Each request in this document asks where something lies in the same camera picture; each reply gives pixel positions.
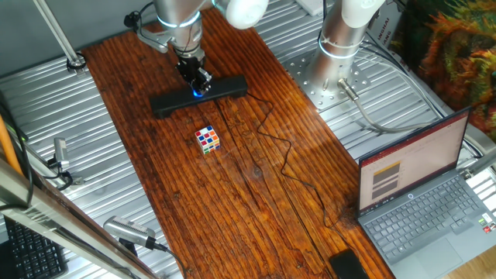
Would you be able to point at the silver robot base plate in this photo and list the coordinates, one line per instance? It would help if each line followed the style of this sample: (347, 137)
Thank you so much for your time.
(329, 98)

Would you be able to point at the black smartphone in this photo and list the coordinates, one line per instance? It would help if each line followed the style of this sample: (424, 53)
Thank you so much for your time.
(346, 267)

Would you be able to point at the grey laptop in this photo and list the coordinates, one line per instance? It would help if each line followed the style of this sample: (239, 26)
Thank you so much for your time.
(418, 217)

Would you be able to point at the white Rubik's cube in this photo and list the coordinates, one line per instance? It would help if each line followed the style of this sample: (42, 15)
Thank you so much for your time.
(207, 139)

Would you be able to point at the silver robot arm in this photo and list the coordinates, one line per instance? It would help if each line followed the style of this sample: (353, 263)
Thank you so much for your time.
(337, 46)

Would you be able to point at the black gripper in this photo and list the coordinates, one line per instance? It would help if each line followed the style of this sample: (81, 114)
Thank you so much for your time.
(190, 66)

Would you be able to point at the orange green fuzzy plush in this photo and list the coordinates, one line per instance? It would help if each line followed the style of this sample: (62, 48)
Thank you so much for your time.
(457, 58)

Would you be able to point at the black keyboard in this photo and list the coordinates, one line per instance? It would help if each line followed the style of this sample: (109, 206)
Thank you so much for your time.
(35, 255)

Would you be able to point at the metal pole stand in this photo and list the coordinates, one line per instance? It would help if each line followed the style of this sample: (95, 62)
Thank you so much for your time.
(58, 35)

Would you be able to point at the silver finned camera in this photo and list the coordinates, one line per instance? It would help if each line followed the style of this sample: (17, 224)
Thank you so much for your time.
(128, 228)

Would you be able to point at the grey metal frame bar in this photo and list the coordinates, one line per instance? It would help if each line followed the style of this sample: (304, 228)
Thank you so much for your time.
(58, 221)

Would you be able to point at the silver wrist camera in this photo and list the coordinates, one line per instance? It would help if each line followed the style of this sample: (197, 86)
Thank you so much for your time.
(153, 38)

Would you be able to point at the black soundbar speaker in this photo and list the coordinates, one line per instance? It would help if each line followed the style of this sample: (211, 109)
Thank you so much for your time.
(174, 104)

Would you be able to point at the white power strip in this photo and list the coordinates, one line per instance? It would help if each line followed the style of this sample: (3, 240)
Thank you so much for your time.
(310, 5)

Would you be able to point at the box with printed letters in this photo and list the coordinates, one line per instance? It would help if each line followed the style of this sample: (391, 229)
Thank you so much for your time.
(383, 27)

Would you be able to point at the black speaker volume knob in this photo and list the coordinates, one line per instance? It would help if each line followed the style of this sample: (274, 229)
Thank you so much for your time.
(197, 93)

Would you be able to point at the orange stick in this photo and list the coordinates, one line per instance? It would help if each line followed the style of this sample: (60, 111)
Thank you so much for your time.
(7, 147)

